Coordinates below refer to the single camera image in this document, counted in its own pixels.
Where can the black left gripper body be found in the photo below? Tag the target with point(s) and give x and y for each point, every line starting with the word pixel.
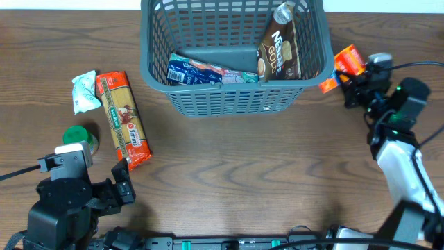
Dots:
pixel 100 196

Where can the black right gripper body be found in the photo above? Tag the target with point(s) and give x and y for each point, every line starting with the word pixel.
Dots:
pixel 359 89

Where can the orange medicine box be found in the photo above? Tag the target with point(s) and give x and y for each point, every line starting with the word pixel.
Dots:
pixel 348 60

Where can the orange spaghetti packet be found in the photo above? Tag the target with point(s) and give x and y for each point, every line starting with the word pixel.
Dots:
pixel 123 118

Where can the green lid spice jar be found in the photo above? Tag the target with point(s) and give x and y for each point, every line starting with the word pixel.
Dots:
pixel 79 134

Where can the white green sachet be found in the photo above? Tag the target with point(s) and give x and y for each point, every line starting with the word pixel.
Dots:
pixel 83 93

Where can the brown Nescafe Gold pouch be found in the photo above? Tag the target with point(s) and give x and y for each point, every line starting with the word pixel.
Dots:
pixel 277 54

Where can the blue Kleenex tissue pack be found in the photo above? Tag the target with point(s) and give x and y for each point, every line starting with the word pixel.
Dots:
pixel 187 71

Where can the grey plastic basket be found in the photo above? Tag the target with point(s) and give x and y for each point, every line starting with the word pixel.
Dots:
pixel 227 34

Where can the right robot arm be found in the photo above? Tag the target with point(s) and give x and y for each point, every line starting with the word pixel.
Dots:
pixel 418 212

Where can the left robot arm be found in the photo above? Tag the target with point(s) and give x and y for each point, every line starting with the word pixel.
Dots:
pixel 66 215

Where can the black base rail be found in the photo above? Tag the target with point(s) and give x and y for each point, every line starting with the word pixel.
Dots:
pixel 120 238

